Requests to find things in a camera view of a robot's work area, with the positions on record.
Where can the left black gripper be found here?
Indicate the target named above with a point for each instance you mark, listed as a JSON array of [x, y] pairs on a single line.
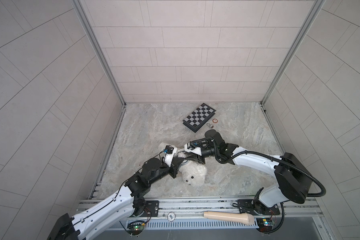
[[173, 168]]

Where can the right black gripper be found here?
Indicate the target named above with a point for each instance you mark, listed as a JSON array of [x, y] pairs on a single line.
[[198, 157]]

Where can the white teddy bear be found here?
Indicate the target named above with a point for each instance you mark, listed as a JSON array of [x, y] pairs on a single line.
[[193, 174]]

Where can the blue white striped sweater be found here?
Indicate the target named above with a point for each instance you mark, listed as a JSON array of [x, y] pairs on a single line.
[[186, 161]]

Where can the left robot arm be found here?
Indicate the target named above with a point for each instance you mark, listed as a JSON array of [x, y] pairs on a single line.
[[127, 201]]

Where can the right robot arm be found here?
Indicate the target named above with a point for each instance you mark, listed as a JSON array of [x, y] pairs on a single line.
[[293, 180]]

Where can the black folded chess board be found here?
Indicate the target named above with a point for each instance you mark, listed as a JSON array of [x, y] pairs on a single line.
[[200, 116]]

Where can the white round knob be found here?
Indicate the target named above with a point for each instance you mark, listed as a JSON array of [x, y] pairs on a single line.
[[171, 216]]

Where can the left green circuit board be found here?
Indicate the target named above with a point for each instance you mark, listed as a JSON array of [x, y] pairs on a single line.
[[135, 228]]

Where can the green circuit board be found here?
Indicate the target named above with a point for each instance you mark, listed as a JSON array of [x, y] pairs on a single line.
[[264, 224], [135, 228]]

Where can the right green circuit board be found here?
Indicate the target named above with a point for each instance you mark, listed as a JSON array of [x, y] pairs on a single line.
[[264, 224]]

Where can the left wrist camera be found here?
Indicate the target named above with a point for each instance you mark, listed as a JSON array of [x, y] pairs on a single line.
[[169, 152]]

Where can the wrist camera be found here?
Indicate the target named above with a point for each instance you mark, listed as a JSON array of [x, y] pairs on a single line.
[[169, 152], [189, 148]]

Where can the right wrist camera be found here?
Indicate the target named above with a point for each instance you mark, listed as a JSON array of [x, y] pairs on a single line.
[[189, 148]]

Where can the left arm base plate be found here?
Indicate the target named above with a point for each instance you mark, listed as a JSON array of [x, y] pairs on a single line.
[[150, 209]]

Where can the aluminium mounting rail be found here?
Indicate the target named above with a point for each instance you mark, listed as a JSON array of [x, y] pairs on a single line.
[[193, 208]]

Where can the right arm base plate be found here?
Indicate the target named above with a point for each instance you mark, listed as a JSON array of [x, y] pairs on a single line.
[[257, 209]]

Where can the beige handle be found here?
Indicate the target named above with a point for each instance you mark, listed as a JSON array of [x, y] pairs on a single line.
[[243, 218]]

